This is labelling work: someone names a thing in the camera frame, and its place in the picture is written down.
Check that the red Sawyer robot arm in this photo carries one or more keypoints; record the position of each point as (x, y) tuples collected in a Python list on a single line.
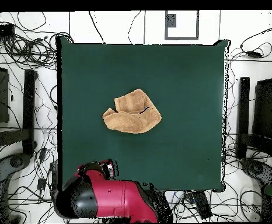
[(117, 198)]

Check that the black stand frame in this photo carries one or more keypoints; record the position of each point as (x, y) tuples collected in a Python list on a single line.
[(29, 112), (243, 112)]

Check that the grey chair base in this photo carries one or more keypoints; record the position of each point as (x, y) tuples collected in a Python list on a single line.
[(15, 162), (257, 169)]

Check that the tan terry towel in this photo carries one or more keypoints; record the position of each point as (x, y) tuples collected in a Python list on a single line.
[(131, 121)]

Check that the black power adapter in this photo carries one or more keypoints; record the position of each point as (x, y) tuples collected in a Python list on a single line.
[(254, 54), (41, 183), (43, 154)]

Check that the black electronics device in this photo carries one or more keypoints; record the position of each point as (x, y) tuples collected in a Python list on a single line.
[(0, 30)]

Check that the dark green table cloth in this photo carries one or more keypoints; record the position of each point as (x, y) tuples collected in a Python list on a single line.
[(173, 81)]

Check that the black power strip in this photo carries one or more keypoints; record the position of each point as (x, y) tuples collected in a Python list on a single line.
[(53, 177), (202, 205)]

